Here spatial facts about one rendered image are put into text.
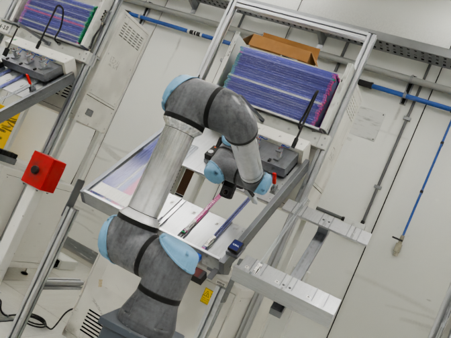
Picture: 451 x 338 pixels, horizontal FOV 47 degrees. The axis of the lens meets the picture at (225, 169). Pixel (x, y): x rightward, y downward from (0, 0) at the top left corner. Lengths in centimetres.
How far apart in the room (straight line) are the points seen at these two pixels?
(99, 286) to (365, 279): 194
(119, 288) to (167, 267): 114
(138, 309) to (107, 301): 114
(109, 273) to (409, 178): 221
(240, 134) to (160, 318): 50
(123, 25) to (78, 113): 59
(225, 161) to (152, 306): 60
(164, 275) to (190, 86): 48
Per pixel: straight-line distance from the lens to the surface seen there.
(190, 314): 225
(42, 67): 302
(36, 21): 334
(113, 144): 458
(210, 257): 187
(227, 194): 186
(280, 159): 223
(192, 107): 134
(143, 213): 134
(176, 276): 129
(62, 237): 224
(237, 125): 132
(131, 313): 131
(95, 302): 248
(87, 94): 318
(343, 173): 382
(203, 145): 238
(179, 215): 204
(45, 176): 248
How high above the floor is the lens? 92
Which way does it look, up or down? 3 degrees up
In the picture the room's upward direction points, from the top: 24 degrees clockwise
